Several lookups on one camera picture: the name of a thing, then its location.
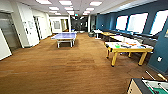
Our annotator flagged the plain white door panel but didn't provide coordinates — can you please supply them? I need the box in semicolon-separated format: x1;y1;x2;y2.
0;27;13;62

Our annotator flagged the white table with items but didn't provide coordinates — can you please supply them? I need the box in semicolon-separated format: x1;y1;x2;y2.
104;41;155;67

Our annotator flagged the bright office window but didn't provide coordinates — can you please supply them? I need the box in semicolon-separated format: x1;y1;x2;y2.
127;12;150;35
149;9;168;36
115;14;129;32

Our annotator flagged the rectangular ceiling light panel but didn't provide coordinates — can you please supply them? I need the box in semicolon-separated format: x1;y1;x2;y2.
58;0;74;6
88;1;104;7
34;0;53;5

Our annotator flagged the steel elevator door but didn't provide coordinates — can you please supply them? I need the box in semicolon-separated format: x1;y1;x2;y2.
0;12;22;52

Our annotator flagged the blue ping pong table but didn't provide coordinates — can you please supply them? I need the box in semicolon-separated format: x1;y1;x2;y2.
50;31;78;49

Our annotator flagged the small wooden side table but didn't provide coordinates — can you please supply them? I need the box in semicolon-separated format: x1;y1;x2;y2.
99;30;117;42

